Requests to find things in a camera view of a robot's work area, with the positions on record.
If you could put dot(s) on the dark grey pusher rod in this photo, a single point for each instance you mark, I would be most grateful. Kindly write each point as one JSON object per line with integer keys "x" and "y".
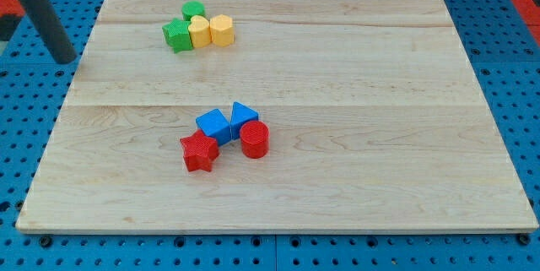
{"x": 49, "y": 27}

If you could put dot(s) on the green star block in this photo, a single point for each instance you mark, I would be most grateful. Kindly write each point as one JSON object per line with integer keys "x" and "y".
{"x": 177, "y": 36}

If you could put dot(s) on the green cylinder block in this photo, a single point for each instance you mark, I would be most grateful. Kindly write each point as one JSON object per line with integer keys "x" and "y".
{"x": 192, "y": 8}

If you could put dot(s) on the yellow heart block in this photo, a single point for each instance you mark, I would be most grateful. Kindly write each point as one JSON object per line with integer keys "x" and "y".
{"x": 199, "y": 31}

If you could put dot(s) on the yellow hexagon block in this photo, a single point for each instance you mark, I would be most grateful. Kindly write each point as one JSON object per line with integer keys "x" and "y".
{"x": 222, "y": 30}

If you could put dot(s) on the blue cube block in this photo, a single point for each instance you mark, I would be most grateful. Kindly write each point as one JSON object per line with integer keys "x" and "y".
{"x": 215, "y": 125}

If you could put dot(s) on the red star block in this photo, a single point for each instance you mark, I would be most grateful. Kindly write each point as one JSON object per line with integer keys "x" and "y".
{"x": 199, "y": 151}

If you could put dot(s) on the blue triangle block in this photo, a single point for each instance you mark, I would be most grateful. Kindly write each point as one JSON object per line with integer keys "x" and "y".
{"x": 240, "y": 115}

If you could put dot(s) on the red cylinder block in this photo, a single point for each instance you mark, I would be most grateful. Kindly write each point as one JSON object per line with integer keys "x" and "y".
{"x": 254, "y": 137}

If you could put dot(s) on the wooden board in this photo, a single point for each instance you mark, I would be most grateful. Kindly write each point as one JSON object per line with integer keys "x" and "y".
{"x": 377, "y": 125}

